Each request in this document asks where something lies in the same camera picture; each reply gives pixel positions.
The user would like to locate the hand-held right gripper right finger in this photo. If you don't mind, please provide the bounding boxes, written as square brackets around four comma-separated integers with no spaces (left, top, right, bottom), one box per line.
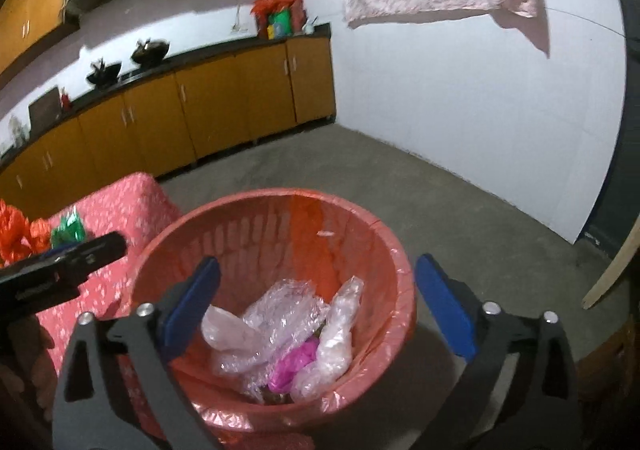
[415,253,583,450]

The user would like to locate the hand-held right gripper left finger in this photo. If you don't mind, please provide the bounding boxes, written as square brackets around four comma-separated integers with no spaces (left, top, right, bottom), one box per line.
[51,255,222,450]

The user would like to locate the bright green wrapper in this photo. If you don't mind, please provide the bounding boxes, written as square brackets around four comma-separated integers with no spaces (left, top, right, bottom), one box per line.
[49,209,87,247]

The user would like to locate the red plastic bag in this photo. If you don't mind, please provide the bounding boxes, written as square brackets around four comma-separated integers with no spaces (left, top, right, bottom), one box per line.
[0,198,53,267]

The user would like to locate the orange plastic basket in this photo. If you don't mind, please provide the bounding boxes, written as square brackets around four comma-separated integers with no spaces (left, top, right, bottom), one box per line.
[127,187,418,450]

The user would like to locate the large bubble wrap piece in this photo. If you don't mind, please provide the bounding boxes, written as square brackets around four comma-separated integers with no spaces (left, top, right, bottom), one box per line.
[201,277,331,391]

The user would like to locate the small bubble wrap piece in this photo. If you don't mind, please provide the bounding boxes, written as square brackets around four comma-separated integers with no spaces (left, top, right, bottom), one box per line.
[290,276,366,401]

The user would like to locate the purple plastic bag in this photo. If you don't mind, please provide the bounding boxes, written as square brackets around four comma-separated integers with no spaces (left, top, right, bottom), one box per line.
[267,336,320,393]

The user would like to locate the red plastic waste basket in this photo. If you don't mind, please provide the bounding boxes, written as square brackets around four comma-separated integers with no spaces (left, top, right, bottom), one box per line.
[127,187,418,450]

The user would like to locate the person's left hand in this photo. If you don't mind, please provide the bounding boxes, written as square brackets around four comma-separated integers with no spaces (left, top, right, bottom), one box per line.
[0,316,57,431]

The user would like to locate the red floral tablecloth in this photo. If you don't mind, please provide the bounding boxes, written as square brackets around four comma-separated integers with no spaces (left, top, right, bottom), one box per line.
[30,172,183,438]

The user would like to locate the clear plastic jar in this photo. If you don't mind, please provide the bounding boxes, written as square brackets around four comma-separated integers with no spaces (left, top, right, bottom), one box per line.
[7,115,28,146]

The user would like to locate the dark cutting board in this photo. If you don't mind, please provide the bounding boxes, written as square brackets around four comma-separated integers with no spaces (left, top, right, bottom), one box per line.
[28,86,62,131]

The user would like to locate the black wok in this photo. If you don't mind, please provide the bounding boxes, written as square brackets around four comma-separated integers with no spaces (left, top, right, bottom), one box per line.
[86,59,123,87]

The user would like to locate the brown wooden seat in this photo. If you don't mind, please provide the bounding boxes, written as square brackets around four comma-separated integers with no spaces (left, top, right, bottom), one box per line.
[575,315,640,403]

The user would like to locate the wooden lower cabinets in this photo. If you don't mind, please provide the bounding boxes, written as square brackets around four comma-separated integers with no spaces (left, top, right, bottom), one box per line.
[0,36,337,221]

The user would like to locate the black pot with lid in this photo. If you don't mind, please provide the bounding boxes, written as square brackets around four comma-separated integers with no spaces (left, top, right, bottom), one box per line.
[131,37,171,66]

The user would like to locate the black kitchen countertop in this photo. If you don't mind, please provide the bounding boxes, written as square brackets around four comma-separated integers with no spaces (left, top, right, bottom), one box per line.
[0,22,332,166]

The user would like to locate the green box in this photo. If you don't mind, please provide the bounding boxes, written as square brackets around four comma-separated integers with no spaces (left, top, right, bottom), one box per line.
[268,10,292,38]

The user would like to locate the red bag with bottles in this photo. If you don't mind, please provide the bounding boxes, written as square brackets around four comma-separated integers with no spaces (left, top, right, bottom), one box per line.
[250,0,307,38]

